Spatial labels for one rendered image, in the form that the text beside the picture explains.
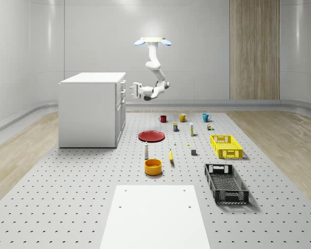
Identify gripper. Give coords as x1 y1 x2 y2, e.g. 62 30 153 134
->
129 81 144 100

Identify red plate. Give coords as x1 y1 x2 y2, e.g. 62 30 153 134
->
138 130 166 143

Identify drone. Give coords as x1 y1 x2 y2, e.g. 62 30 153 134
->
134 37 172 47

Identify white cabinet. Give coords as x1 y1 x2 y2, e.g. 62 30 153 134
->
58 72 127 149

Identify yellow bowl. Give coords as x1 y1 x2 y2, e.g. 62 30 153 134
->
144 159 163 177

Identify yellow basket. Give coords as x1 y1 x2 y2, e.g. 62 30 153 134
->
210 134 244 159

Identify white board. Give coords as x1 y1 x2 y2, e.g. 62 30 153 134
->
100 185 211 249

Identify dark grey basket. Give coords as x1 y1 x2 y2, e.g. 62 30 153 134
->
204 163 250 206

